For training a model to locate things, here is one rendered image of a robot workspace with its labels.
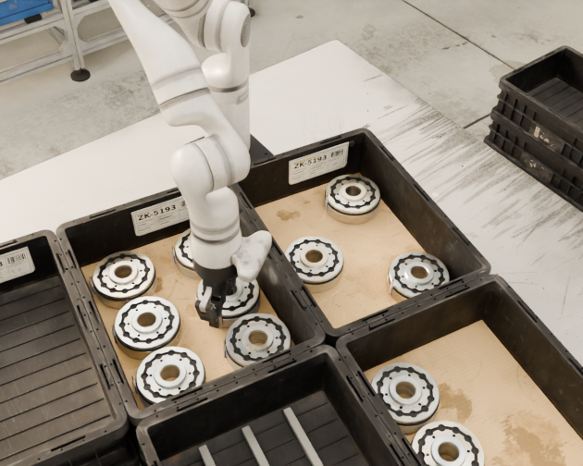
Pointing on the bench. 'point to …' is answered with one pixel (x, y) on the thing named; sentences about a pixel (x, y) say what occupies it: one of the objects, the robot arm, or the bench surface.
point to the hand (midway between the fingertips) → (221, 307)
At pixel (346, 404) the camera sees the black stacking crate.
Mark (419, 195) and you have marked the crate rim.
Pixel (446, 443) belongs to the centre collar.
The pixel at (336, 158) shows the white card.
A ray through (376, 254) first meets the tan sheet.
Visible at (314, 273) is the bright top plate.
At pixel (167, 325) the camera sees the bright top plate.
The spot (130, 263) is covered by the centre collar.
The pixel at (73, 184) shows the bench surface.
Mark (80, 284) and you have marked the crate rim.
